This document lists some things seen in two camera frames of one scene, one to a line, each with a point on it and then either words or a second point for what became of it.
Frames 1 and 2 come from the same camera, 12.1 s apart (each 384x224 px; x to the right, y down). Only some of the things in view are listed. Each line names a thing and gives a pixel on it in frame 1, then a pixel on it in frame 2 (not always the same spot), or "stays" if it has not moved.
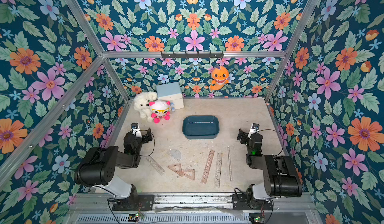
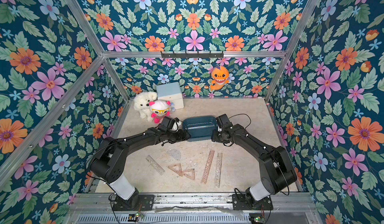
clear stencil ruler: (219, 159) stays
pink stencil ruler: (207, 167) stays
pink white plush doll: (160, 109) stays
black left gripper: (145, 140) to (180, 137)
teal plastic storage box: (200, 127) stays
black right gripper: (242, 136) to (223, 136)
